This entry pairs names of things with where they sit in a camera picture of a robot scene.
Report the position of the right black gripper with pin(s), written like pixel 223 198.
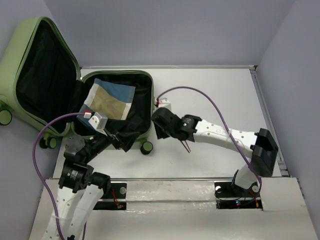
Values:
pixel 161 134

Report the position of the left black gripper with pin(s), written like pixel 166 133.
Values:
pixel 126 139

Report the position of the blue and tan cloth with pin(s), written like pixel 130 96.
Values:
pixel 112 100

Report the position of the green hard-shell suitcase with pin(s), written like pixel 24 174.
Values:
pixel 41 83

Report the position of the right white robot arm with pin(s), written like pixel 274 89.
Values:
pixel 259 150

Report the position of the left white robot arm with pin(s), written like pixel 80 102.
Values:
pixel 80 188

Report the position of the white front cover board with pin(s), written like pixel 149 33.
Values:
pixel 186 210

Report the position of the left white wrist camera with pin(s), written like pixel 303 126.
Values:
pixel 98 122

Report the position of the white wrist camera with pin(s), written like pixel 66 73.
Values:
pixel 98 122
pixel 163 103

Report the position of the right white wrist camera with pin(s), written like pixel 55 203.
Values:
pixel 163 103

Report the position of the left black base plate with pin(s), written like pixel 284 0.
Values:
pixel 115 199

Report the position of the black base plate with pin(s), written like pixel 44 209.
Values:
pixel 115 199
pixel 231 197

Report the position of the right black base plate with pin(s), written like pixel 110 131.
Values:
pixel 231 197

